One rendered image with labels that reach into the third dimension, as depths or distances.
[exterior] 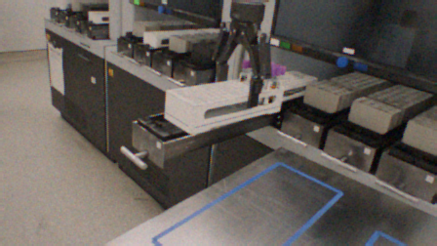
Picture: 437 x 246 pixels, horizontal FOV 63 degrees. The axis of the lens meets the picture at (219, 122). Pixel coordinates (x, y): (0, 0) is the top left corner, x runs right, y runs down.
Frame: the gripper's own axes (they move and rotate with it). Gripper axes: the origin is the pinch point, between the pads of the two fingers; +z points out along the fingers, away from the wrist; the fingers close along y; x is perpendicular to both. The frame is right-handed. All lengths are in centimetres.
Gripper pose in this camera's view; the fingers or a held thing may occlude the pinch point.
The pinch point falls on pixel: (236, 91)
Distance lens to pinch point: 86.0
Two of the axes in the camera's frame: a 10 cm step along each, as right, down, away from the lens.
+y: 6.8, 3.7, -6.4
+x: 7.3, -2.1, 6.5
